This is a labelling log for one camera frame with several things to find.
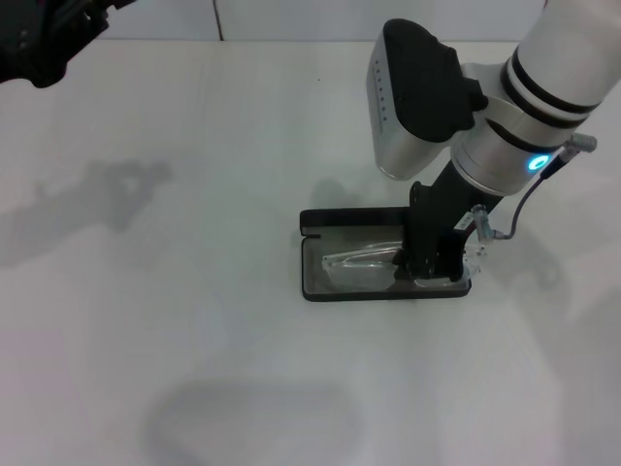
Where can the clear plastic glasses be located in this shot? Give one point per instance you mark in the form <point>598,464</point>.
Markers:
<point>359,269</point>

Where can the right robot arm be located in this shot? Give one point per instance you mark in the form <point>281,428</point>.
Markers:
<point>543,77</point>

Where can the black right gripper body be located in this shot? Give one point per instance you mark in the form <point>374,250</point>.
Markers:
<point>441,209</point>

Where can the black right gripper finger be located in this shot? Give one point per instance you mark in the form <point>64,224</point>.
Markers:
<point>412,262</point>
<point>451,259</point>

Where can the black glasses case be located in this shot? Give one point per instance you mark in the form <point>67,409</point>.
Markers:
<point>315,291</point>

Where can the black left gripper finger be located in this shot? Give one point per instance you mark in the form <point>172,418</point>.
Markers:
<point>116,7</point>

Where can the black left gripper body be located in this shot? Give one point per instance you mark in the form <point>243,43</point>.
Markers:
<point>39,43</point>

